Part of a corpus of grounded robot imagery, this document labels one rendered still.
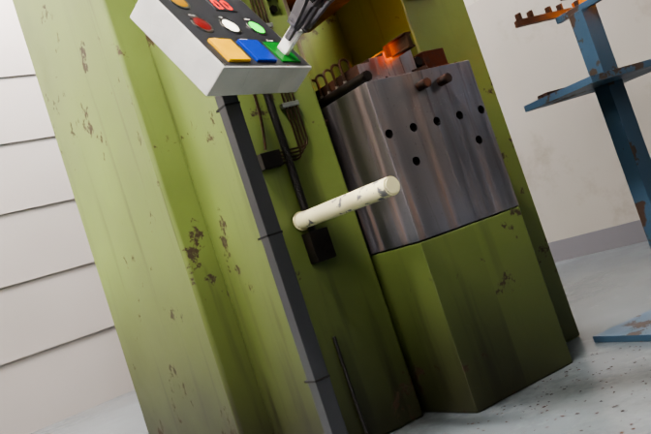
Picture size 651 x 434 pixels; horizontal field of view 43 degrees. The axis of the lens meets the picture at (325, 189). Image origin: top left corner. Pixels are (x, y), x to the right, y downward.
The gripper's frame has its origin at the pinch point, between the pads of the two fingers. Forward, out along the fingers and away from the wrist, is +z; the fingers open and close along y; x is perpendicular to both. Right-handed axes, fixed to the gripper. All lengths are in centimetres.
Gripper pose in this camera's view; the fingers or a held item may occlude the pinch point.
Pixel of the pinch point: (290, 39)
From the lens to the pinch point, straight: 197.2
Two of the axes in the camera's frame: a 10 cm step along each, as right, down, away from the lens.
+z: -5.2, 7.3, 4.4
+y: 5.3, -1.3, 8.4
